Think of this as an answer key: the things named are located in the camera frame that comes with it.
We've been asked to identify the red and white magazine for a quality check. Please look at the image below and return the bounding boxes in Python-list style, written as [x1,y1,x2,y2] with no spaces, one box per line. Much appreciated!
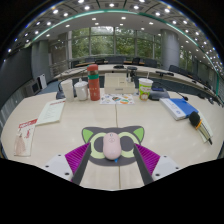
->
[13,118,39,158]

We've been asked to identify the green and white drink cup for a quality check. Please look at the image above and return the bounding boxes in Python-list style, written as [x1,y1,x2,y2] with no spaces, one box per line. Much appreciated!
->
[137,77,154,102]

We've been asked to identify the white lidded mug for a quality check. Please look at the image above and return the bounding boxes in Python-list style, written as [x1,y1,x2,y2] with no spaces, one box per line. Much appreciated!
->
[73,79,89,102]

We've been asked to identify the red thermos bottle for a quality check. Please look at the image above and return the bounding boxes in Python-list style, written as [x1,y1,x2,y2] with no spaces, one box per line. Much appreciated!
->
[86,63,101,102]

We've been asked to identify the dark office chairs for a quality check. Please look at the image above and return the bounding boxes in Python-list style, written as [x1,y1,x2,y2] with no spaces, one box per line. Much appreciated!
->
[69,56,188,76]

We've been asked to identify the white printed paper booklet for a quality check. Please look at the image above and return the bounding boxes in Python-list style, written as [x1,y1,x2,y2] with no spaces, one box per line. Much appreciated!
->
[35,98,67,127]

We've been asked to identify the pink computer mouse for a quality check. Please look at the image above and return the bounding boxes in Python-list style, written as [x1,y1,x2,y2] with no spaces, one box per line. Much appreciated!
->
[102,131,122,161]

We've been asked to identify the black conference desk unit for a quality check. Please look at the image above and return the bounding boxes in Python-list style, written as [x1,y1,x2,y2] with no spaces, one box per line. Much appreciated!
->
[148,87,171,102]

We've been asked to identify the grey cat-face mouse pad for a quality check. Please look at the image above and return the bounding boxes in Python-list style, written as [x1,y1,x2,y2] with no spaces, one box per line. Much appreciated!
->
[81,125,146,167]

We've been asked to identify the white floor appliance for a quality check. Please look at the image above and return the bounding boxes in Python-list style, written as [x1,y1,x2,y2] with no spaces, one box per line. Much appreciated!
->
[36,73,48,90]

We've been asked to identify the colourful sticker sheet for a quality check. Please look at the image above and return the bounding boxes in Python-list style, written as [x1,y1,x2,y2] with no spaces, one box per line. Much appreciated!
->
[99,93,135,106]

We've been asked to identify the beige cardboard box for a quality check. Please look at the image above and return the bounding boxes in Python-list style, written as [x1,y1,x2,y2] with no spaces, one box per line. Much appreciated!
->
[103,72,136,95]

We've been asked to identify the black gooseneck microphone base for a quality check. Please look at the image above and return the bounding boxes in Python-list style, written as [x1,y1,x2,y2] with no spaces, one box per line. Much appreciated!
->
[55,81,67,100]

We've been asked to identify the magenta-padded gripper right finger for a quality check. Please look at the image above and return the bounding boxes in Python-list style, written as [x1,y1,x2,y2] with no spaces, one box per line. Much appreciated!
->
[132,143,181,187]

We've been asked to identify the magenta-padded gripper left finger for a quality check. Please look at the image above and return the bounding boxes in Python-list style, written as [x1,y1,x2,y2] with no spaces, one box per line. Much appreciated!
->
[44,142,92,186]

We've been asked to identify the ceiling lights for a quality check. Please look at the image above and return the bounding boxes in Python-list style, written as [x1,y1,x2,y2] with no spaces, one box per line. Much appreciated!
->
[6,0,224,74]

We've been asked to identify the blue and white book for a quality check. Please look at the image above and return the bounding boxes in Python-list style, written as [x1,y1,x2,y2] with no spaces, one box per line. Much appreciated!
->
[159,97,200,121]

